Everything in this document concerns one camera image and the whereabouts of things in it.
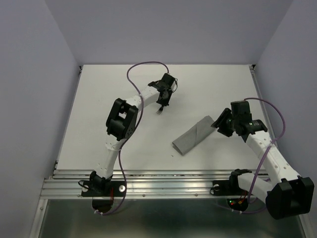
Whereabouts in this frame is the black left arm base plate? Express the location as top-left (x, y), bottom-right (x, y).
top-left (78, 180), bottom-right (126, 197)

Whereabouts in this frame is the grey cloth napkin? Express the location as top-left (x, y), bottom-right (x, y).
top-left (172, 116), bottom-right (215, 156)

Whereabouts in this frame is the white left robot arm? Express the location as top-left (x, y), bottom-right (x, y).
top-left (89, 73), bottom-right (177, 195)

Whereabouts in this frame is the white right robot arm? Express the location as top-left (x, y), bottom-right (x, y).
top-left (210, 99), bottom-right (315, 220)

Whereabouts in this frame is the aluminium mounting rail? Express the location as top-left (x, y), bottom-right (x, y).
top-left (39, 169), bottom-right (303, 200)

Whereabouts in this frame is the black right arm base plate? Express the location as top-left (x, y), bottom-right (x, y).
top-left (210, 169), bottom-right (255, 196)

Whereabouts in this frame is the pink handled fork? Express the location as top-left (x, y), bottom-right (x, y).
top-left (156, 106), bottom-right (164, 115)

